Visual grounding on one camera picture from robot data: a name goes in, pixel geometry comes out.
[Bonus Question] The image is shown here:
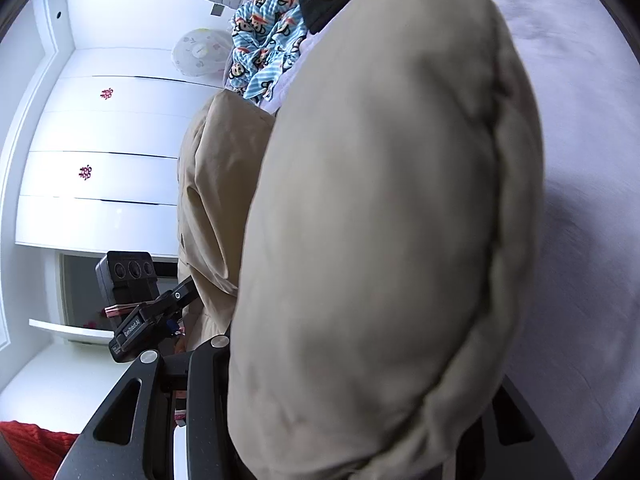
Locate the beige puffer coat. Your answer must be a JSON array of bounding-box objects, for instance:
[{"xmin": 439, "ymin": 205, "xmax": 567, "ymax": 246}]
[{"xmin": 180, "ymin": 0, "xmax": 544, "ymax": 479}]

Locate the red sleeved forearm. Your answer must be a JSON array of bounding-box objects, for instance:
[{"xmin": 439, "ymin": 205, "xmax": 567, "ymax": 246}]
[{"xmin": 1, "ymin": 420, "xmax": 78, "ymax": 479}]

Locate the lavender bed blanket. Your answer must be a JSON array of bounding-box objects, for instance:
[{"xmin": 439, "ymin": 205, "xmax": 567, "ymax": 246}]
[{"xmin": 259, "ymin": 0, "xmax": 640, "ymax": 480}]

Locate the white wardrobe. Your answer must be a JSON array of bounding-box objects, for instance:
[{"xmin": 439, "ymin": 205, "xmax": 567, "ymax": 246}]
[{"xmin": 15, "ymin": 48, "xmax": 222, "ymax": 260}]

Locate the white electric fan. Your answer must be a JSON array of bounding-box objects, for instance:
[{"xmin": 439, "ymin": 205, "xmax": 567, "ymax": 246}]
[{"xmin": 171, "ymin": 28, "xmax": 233, "ymax": 77}]

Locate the blue monkey print pajamas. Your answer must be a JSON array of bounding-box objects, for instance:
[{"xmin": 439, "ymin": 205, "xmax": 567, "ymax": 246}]
[{"xmin": 227, "ymin": 0, "xmax": 308, "ymax": 103}]

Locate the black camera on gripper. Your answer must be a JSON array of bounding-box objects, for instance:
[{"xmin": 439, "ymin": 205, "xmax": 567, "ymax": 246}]
[{"xmin": 96, "ymin": 252, "xmax": 160, "ymax": 326}]

